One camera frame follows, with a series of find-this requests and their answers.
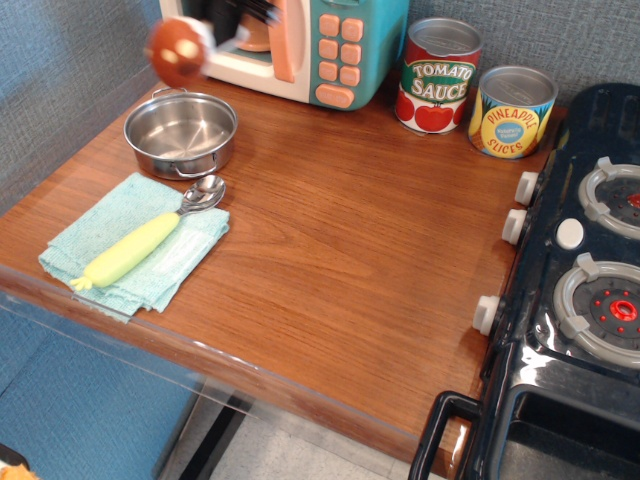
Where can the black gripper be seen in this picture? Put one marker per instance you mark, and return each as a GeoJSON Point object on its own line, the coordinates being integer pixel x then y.
{"type": "Point", "coordinates": [222, 17]}

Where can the brown toy mushroom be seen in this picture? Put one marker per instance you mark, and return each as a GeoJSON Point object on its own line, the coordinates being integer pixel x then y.
{"type": "Point", "coordinates": [179, 48]}

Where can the stainless steel bowl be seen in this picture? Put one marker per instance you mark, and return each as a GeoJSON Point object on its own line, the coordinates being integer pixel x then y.
{"type": "Point", "coordinates": [182, 135]}

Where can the teal toy microwave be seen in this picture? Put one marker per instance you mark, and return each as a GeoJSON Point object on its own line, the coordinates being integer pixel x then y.
{"type": "Point", "coordinates": [333, 54]}

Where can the tomato sauce can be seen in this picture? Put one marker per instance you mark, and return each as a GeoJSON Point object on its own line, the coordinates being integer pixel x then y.
{"type": "Point", "coordinates": [440, 61]}

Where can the teal folded cloth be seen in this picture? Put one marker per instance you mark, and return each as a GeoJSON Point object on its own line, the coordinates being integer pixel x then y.
{"type": "Point", "coordinates": [153, 283]}

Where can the pineapple slices can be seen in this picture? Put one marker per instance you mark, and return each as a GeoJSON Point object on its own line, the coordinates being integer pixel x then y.
{"type": "Point", "coordinates": [511, 111]}

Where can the dark blue toy stove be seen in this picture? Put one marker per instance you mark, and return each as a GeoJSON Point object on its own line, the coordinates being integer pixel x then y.
{"type": "Point", "coordinates": [560, 397]}

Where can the orange object bottom left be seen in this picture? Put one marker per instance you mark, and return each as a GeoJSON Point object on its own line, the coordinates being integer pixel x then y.
{"type": "Point", "coordinates": [17, 472]}

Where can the spoon with yellow-green handle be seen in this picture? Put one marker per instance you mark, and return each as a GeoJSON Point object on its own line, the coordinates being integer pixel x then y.
{"type": "Point", "coordinates": [122, 257]}

